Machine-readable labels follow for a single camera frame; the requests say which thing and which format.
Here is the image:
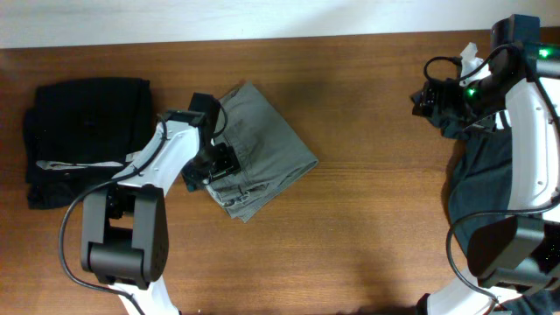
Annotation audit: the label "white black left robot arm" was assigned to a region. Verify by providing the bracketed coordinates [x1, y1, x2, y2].
[80, 93, 240, 314]

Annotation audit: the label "folded black garment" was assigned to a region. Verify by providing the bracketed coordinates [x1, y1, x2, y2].
[23, 77, 154, 210]

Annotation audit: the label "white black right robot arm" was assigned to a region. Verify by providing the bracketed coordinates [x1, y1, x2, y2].
[411, 14, 559, 314]

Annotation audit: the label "grey cargo shorts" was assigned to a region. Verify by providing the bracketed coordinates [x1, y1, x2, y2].
[206, 81, 319, 222]

